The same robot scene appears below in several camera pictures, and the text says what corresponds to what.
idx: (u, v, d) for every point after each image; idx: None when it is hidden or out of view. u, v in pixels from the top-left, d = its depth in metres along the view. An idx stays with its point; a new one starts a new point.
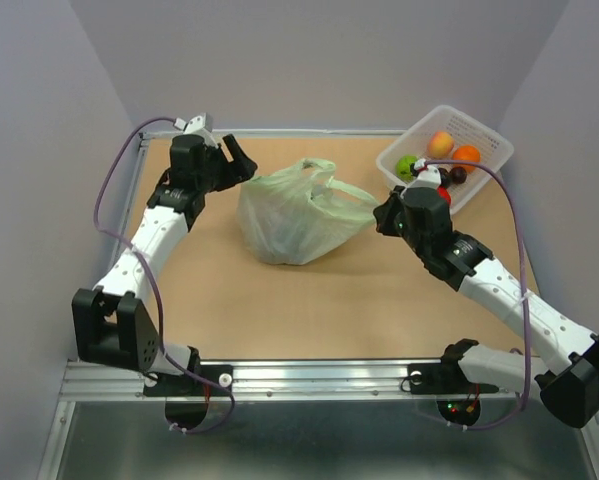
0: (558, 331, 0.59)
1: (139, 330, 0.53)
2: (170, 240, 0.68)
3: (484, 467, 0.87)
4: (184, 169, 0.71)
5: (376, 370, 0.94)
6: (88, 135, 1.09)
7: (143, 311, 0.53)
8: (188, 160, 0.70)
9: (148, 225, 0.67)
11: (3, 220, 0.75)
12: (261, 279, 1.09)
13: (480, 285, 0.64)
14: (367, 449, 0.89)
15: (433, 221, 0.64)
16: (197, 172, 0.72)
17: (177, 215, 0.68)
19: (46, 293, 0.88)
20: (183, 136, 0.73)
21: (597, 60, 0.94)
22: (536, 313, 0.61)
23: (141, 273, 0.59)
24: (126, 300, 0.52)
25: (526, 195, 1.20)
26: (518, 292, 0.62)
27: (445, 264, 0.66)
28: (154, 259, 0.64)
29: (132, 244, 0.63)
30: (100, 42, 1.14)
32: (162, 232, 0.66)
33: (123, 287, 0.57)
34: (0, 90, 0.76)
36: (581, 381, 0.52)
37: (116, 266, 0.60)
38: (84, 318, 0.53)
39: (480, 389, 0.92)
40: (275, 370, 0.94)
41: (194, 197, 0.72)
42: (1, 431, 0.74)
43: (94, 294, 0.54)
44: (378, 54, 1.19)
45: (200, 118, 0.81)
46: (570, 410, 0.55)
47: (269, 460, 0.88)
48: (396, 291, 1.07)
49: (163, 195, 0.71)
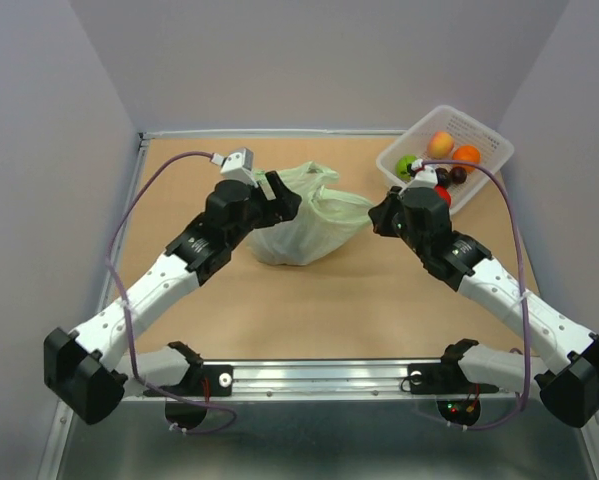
0: (556, 330, 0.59)
1: (95, 392, 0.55)
2: (171, 296, 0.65)
3: (484, 467, 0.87)
4: (215, 222, 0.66)
5: (376, 370, 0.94)
6: (89, 136, 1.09)
7: (104, 376, 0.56)
8: (223, 213, 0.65)
9: (153, 275, 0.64)
11: (2, 219, 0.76)
12: (266, 282, 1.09)
13: (479, 285, 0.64)
14: (366, 449, 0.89)
15: (433, 222, 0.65)
16: (227, 228, 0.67)
17: (187, 272, 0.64)
19: (45, 293, 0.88)
20: (228, 184, 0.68)
21: (596, 59, 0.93)
22: (535, 313, 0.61)
23: (119, 332, 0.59)
24: (90, 361, 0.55)
25: (527, 195, 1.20)
26: (517, 292, 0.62)
27: (444, 265, 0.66)
28: (143, 316, 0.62)
29: (127, 295, 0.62)
30: (100, 42, 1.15)
32: (162, 288, 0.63)
33: (94, 343, 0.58)
34: (0, 90, 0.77)
36: (580, 381, 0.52)
37: (101, 314, 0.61)
38: (52, 360, 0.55)
39: (480, 389, 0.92)
40: (275, 371, 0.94)
41: (215, 254, 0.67)
42: (1, 431, 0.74)
43: (66, 336, 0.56)
44: (378, 54, 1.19)
45: (240, 155, 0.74)
46: (571, 410, 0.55)
47: (268, 460, 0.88)
48: (397, 292, 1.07)
49: (186, 243, 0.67)
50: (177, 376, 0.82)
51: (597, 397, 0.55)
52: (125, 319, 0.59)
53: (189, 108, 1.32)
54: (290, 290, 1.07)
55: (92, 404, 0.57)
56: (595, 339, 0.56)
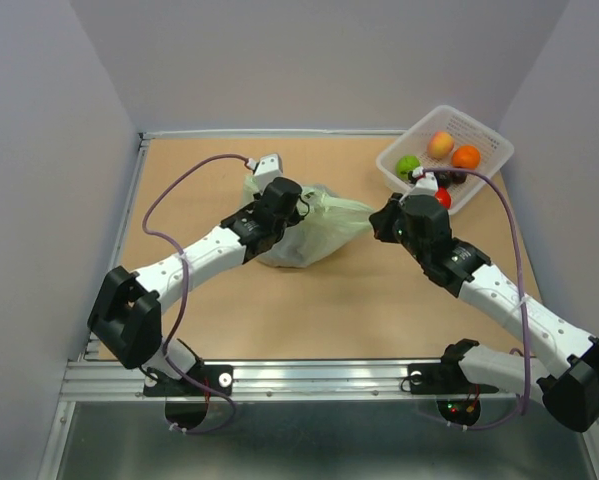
0: (556, 334, 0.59)
1: (139, 330, 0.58)
2: (222, 263, 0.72)
3: (484, 467, 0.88)
4: (269, 208, 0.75)
5: (377, 370, 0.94)
6: (88, 136, 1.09)
7: (156, 316, 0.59)
8: (278, 202, 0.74)
9: (209, 241, 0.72)
11: (3, 220, 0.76)
12: (271, 286, 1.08)
13: (479, 291, 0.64)
14: (367, 450, 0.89)
15: (433, 229, 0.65)
16: (278, 216, 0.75)
17: (239, 245, 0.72)
19: (45, 294, 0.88)
20: (285, 180, 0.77)
21: (596, 59, 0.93)
22: (534, 318, 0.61)
23: (176, 280, 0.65)
24: (147, 298, 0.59)
25: (527, 196, 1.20)
26: (516, 296, 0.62)
27: (445, 271, 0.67)
28: (196, 273, 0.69)
29: (185, 251, 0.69)
30: (100, 42, 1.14)
32: (216, 252, 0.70)
33: (152, 284, 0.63)
34: (0, 91, 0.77)
36: (581, 384, 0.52)
37: (160, 264, 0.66)
38: (109, 292, 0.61)
39: (480, 389, 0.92)
40: (274, 370, 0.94)
41: (263, 236, 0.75)
42: (0, 432, 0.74)
43: (127, 276, 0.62)
44: (378, 55, 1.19)
45: (273, 159, 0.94)
46: (574, 414, 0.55)
47: (269, 460, 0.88)
48: (396, 293, 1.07)
49: (238, 222, 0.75)
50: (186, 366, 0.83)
51: None
52: (185, 269, 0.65)
53: (189, 108, 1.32)
54: (290, 290, 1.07)
55: (137, 348, 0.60)
56: (593, 343, 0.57)
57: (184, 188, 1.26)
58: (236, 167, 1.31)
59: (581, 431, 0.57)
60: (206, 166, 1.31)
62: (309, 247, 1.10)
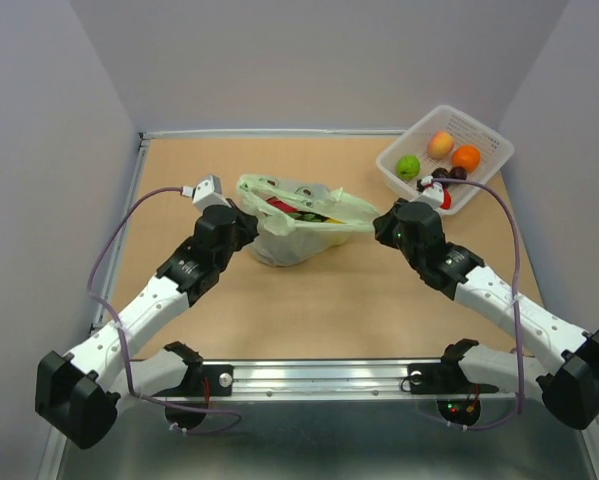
0: (550, 330, 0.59)
1: (88, 414, 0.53)
2: (164, 319, 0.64)
3: (485, 467, 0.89)
4: (203, 245, 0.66)
5: (378, 369, 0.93)
6: (87, 135, 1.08)
7: (100, 396, 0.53)
8: (212, 237, 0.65)
9: (145, 296, 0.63)
11: (2, 218, 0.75)
12: (271, 286, 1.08)
13: (472, 292, 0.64)
14: (368, 449, 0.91)
15: (426, 234, 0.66)
16: (217, 249, 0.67)
17: (178, 292, 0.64)
19: (44, 293, 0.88)
20: (215, 209, 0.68)
21: (597, 58, 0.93)
22: (527, 315, 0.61)
23: (115, 352, 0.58)
24: (86, 381, 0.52)
25: (527, 196, 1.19)
26: (509, 295, 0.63)
27: (439, 274, 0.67)
28: (136, 338, 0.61)
29: (120, 316, 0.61)
30: (99, 41, 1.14)
32: (155, 310, 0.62)
33: (90, 364, 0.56)
34: None
36: (575, 379, 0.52)
37: (95, 336, 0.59)
38: (45, 381, 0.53)
39: (480, 389, 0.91)
40: (276, 370, 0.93)
41: (205, 276, 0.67)
42: (0, 432, 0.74)
43: (61, 361, 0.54)
44: (378, 54, 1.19)
45: (208, 182, 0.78)
46: (573, 410, 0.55)
47: (271, 460, 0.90)
48: (397, 292, 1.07)
49: (175, 264, 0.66)
50: (176, 377, 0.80)
51: (597, 398, 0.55)
52: (121, 339, 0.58)
53: (189, 108, 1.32)
54: (290, 290, 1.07)
55: (88, 430, 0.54)
56: (587, 338, 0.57)
57: (184, 188, 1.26)
58: (236, 167, 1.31)
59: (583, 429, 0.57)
60: (207, 166, 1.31)
62: (308, 250, 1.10)
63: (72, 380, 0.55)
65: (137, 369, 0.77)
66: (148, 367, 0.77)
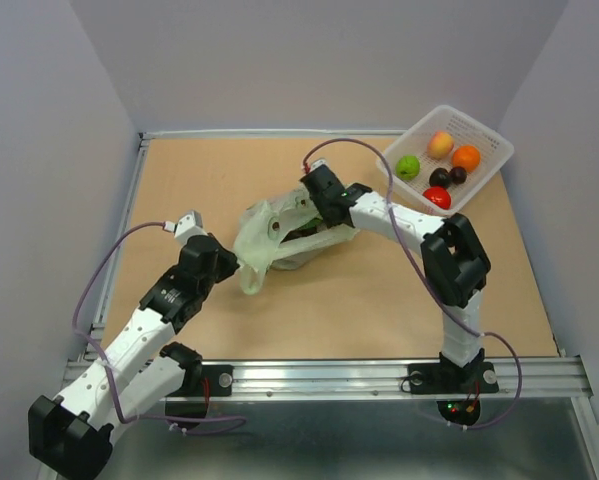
0: (417, 223, 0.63)
1: (85, 452, 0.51)
2: (150, 350, 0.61)
3: (481, 467, 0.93)
4: (188, 272, 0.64)
5: (368, 370, 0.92)
6: (87, 134, 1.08)
7: (94, 437, 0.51)
8: (197, 264, 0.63)
9: (130, 330, 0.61)
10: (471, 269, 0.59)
11: (0, 216, 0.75)
12: (270, 287, 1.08)
13: (359, 211, 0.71)
14: (367, 451, 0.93)
15: (320, 181, 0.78)
16: (201, 277, 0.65)
17: (163, 324, 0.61)
19: (42, 291, 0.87)
20: (199, 236, 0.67)
21: (597, 55, 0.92)
22: (401, 216, 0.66)
23: (105, 390, 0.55)
24: (79, 423, 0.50)
25: (528, 196, 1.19)
26: (385, 205, 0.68)
27: (338, 209, 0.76)
28: (124, 373, 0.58)
29: (107, 354, 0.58)
30: (99, 40, 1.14)
32: (141, 343, 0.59)
33: (79, 405, 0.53)
34: None
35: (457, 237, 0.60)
36: (432, 252, 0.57)
37: (83, 375, 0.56)
38: (35, 425, 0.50)
39: (480, 389, 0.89)
40: (277, 370, 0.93)
41: (189, 303, 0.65)
42: None
43: (52, 404, 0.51)
44: (377, 53, 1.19)
45: (189, 216, 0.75)
46: (447, 290, 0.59)
47: (268, 460, 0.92)
48: (396, 293, 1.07)
49: (158, 295, 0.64)
50: (175, 382, 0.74)
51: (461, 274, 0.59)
52: (110, 377, 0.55)
53: (189, 108, 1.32)
54: (289, 290, 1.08)
55: (83, 465, 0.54)
56: (445, 221, 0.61)
57: (184, 189, 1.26)
58: (236, 167, 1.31)
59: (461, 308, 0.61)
60: (207, 167, 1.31)
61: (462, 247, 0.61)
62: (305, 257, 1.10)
63: (64, 420, 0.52)
65: (129, 389, 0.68)
66: (144, 383, 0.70)
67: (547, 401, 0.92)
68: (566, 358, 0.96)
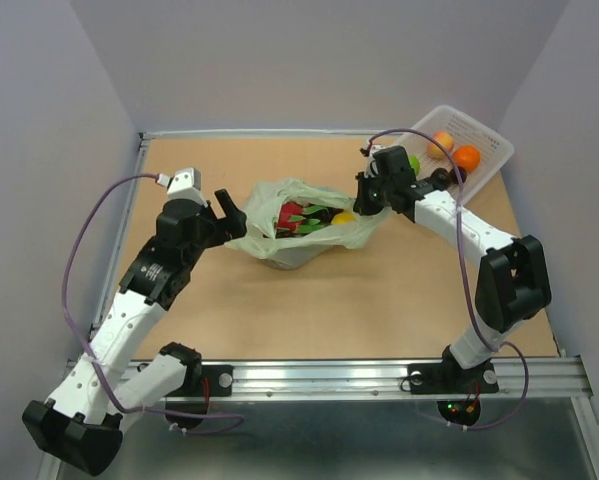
0: (483, 234, 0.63)
1: (89, 452, 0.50)
2: (139, 336, 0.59)
3: (485, 468, 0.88)
4: (168, 242, 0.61)
5: (388, 370, 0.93)
6: (87, 134, 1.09)
7: (94, 436, 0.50)
8: (176, 232, 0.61)
9: (114, 317, 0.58)
10: (531, 298, 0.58)
11: (2, 217, 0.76)
12: (270, 286, 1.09)
13: (425, 207, 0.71)
14: (368, 451, 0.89)
15: (392, 162, 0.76)
16: (184, 246, 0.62)
17: (147, 303, 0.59)
19: (43, 292, 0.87)
20: (174, 204, 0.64)
21: (596, 57, 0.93)
22: (467, 223, 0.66)
23: (96, 387, 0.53)
24: (74, 426, 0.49)
25: (527, 196, 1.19)
26: (454, 208, 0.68)
27: (403, 198, 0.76)
28: (114, 365, 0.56)
29: (91, 347, 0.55)
30: (99, 41, 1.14)
32: (127, 330, 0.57)
33: (74, 407, 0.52)
34: (0, 88, 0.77)
35: (524, 259, 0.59)
36: (493, 268, 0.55)
37: (72, 374, 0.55)
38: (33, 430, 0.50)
39: (479, 389, 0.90)
40: (276, 370, 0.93)
41: (174, 276, 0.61)
42: None
43: (44, 409, 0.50)
44: (377, 54, 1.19)
45: (188, 175, 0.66)
46: (499, 312, 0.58)
47: (268, 459, 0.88)
48: (396, 293, 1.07)
49: (138, 272, 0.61)
50: (177, 377, 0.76)
51: (519, 298, 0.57)
52: (99, 373, 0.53)
53: (189, 108, 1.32)
54: (289, 290, 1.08)
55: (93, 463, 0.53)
56: (514, 241, 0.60)
57: None
58: (235, 167, 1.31)
59: (504, 332, 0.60)
60: (207, 167, 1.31)
61: (526, 272, 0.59)
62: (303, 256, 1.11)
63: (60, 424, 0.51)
65: (136, 382, 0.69)
66: (150, 378, 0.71)
67: (546, 400, 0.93)
68: (566, 358, 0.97)
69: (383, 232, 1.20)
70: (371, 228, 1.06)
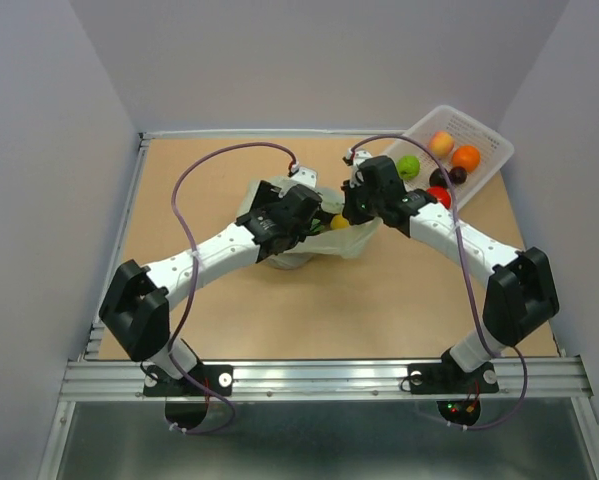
0: (486, 250, 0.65)
1: (151, 326, 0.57)
2: (233, 262, 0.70)
3: (485, 468, 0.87)
4: (288, 210, 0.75)
5: (384, 370, 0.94)
6: (87, 134, 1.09)
7: (164, 314, 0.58)
8: (298, 205, 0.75)
9: (222, 239, 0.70)
10: (540, 308, 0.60)
11: (2, 217, 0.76)
12: (270, 285, 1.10)
13: (422, 223, 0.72)
14: (367, 450, 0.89)
15: (381, 178, 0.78)
16: (296, 219, 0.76)
17: (252, 243, 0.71)
19: (43, 292, 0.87)
20: (305, 186, 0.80)
21: (596, 57, 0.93)
22: (468, 239, 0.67)
23: (186, 277, 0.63)
24: (155, 295, 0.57)
25: (527, 196, 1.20)
26: (452, 223, 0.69)
27: (397, 213, 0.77)
28: (205, 273, 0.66)
29: (199, 248, 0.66)
30: (99, 40, 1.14)
32: (229, 251, 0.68)
33: (162, 281, 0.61)
34: (0, 89, 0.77)
35: (530, 271, 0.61)
36: (504, 287, 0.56)
37: (172, 260, 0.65)
38: (120, 285, 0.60)
39: (480, 389, 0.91)
40: (276, 371, 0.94)
41: (277, 237, 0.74)
42: None
43: (137, 271, 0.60)
44: (377, 53, 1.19)
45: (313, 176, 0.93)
46: (511, 328, 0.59)
47: (268, 459, 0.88)
48: (396, 295, 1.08)
49: (254, 220, 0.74)
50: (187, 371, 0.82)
51: (529, 312, 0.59)
52: (195, 266, 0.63)
53: (189, 108, 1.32)
54: (290, 291, 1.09)
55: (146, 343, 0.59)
56: (519, 255, 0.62)
57: (185, 189, 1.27)
58: (235, 168, 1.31)
59: (513, 346, 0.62)
60: (207, 167, 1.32)
61: (532, 283, 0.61)
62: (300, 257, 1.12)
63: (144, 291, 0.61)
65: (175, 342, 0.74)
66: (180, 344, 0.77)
67: (546, 401, 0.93)
68: (566, 358, 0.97)
69: (384, 234, 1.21)
70: (364, 239, 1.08)
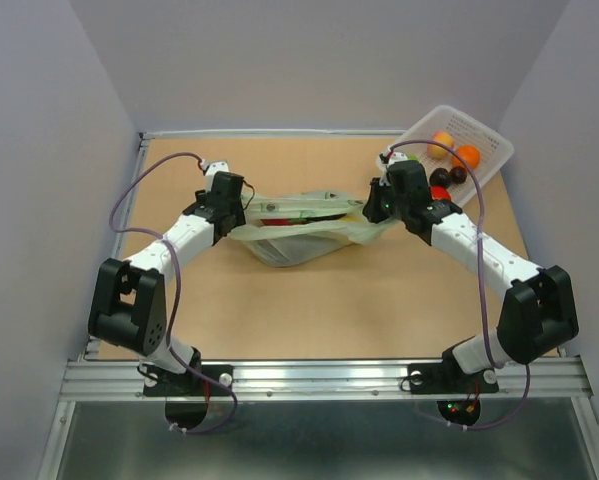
0: (506, 263, 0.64)
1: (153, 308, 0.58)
2: (196, 243, 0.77)
3: (485, 467, 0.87)
4: (222, 193, 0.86)
5: (390, 370, 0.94)
6: (87, 134, 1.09)
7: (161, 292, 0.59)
8: (227, 186, 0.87)
9: (180, 226, 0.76)
10: (558, 329, 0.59)
11: (1, 217, 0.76)
12: (269, 285, 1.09)
13: (444, 232, 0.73)
14: (367, 450, 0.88)
15: (408, 182, 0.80)
16: (231, 199, 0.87)
17: (207, 222, 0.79)
19: (43, 292, 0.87)
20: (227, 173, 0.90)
21: (596, 56, 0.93)
22: (488, 252, 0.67)
23: (167, 258, 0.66)
24: (149, 276, 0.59)
25: (526, 195, 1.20)
26: (475, 235, 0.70)
27: (419, 219, 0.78)
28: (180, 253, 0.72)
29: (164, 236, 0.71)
30: (98, 40, 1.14)
32: (192, 233, 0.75)
33: (149, 265, 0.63)
34: (0, 90, 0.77)
35: (551, 290, 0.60)
36: (520, 302, 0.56)
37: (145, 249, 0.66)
38: (105, 286, 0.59)
39: (480, 389, 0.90)
40: (276, 370, 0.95)
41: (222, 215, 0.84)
42: None
43: (119, 265, 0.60)
44: (377, 53, 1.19)
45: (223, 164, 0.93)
46: (525, 347, 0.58)
47: (268, 459, 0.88)
48: (396, 294, 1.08)
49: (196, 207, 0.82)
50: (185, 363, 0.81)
51: (545, 331, 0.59)
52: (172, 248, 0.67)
53: (189, 108, 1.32)
54: (289, 290, 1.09)
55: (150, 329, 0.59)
56: (540, 272, 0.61)
57: (185, 190, 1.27)
58: (236, 167, 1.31)
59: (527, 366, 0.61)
60: None
61: (552, 302, 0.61)
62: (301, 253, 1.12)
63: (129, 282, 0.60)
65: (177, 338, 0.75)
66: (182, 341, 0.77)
67: (546, 400, 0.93)
68: (566, 358, 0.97)
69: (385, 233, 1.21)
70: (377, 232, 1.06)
